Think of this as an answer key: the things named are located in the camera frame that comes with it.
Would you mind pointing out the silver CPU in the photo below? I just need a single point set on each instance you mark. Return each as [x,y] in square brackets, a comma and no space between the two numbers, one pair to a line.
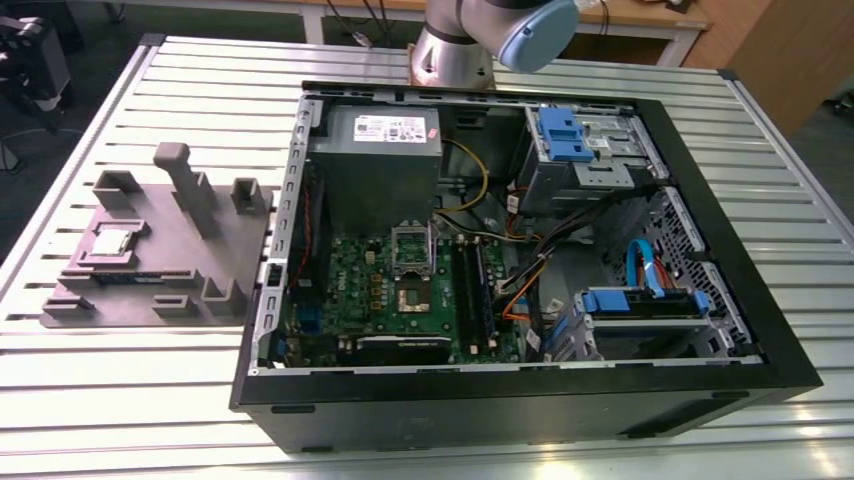
[110,244]

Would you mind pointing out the CPU socket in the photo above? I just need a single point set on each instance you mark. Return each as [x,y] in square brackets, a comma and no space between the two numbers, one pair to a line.
[417,298]

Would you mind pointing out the grey parts rack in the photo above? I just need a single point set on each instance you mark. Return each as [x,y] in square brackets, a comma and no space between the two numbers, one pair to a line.
[167,250]

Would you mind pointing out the green RAM stick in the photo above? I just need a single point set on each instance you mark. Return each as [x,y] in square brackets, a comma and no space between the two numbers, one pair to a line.
[127,279]

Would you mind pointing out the grey power supply unit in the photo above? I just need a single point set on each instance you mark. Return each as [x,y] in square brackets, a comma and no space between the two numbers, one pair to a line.
[374,180]

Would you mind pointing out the green motherboard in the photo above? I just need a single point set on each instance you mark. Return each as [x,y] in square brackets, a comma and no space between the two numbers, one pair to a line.
[354,300]

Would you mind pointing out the black graphics card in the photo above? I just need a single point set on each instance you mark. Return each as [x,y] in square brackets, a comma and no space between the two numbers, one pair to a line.
[401,350]

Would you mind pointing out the blue drive latch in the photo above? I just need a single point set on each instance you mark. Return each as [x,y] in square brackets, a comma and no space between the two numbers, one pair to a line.
[564,135]

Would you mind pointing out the metal drive cage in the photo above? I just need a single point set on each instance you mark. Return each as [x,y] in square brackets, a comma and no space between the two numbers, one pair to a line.
[568,190]

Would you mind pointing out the black PC case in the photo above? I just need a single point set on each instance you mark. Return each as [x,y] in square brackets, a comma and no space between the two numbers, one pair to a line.
[467,415]

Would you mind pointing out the hard disk in blue carrier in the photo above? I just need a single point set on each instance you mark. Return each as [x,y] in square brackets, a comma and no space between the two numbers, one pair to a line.
[610,301]

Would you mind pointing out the silver disk bay cage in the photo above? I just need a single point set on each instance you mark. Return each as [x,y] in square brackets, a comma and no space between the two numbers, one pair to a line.
[668,325]

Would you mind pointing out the wooden cabinet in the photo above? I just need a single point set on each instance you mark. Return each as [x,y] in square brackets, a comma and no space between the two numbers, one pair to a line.
[788,60]

